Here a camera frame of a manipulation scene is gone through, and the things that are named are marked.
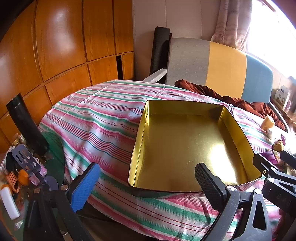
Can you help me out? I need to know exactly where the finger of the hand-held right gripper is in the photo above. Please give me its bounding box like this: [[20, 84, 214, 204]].
[[253, 153, 296, 186], [280, 150, 296, 165]]

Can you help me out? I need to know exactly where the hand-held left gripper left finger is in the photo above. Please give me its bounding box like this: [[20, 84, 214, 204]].
[[23, 162, 101, 241]]

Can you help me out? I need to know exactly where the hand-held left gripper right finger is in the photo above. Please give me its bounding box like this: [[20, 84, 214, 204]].
[[194, 163, 272, 241]]

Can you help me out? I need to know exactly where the purple snack packet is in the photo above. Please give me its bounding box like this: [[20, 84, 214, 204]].
[[261, 151, 280, 164]]

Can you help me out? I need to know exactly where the gold square tin box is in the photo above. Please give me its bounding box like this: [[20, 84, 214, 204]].
[[128, 100, 263, 193]]

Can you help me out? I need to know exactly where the brown yellow small lump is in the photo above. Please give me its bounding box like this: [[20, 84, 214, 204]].
[[272, 139, 286, 152]]

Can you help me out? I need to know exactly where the yellow soap block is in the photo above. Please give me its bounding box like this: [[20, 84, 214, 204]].
[[260, 115, 275, 131]]

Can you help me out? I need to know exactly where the white cardboard box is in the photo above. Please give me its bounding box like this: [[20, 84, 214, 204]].
[[275, 85, 290, 107]]

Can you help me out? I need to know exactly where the rust brown crumpled cloth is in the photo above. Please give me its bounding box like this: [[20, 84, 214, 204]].
[[174, 79, 286, 131]]

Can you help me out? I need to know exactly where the pink green striped tablecloth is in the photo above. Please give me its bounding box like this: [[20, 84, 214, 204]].
[[38, 79, 287, 241]]

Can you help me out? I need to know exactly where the grey slotted spatula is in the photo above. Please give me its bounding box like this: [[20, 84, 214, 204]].
[[11, 144, 47, 183]]

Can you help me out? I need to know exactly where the orange hair clip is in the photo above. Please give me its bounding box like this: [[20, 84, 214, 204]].
[[6, 170, 29, 193]]

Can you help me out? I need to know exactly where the glass jar gold lid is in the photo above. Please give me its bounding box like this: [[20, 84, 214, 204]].
[[10, 133, 26, 149]]

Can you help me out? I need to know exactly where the black cylinder tube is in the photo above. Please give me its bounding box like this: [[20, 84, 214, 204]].
[[6, 93, 49, 155]]

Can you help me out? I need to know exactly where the grey yellow blue sofa chair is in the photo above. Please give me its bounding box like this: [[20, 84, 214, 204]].
[[165, 37, 289, 132]]

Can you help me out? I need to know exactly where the bright window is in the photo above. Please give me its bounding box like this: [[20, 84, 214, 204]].
[[242, 0, 296, 80]]

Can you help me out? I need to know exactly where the white foam piece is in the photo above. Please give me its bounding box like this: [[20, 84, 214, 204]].
[[142, 68, 167, 83]]

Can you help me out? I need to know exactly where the black rolled mat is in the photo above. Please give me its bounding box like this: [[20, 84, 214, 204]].
[[150, 27, 171, 75]]

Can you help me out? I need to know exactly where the beige patterned curtain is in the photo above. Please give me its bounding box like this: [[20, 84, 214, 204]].
[[211, 0, 252, 50]]

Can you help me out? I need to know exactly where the orange wooden cabinet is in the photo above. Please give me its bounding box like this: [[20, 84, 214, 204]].
[[0, 0, 136, 153]]

